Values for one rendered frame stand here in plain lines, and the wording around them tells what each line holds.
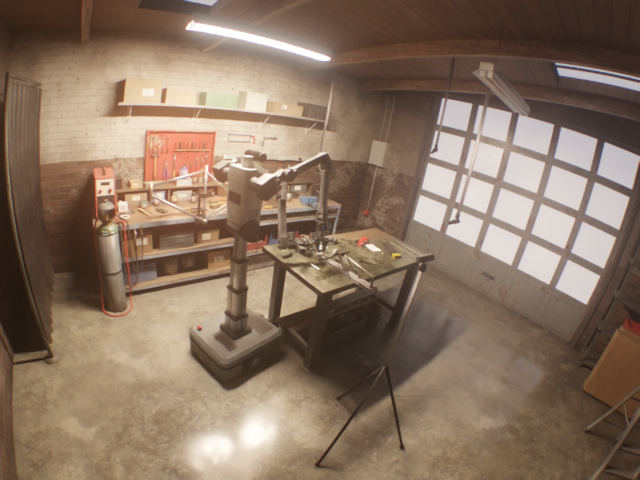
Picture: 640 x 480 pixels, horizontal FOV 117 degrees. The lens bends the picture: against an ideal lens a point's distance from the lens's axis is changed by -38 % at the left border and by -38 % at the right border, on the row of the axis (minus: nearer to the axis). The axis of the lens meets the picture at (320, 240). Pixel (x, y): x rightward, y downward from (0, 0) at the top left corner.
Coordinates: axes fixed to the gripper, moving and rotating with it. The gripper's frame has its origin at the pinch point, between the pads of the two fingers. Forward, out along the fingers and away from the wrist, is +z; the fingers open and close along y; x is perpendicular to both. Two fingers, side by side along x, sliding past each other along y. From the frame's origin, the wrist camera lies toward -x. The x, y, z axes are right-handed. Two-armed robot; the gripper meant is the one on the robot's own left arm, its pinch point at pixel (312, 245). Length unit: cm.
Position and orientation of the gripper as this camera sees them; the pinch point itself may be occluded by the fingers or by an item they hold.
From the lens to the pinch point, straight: 240.7
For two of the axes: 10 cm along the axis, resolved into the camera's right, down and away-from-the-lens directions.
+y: 1.7, -9.1, -3.7
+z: 9.0, 0.0, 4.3
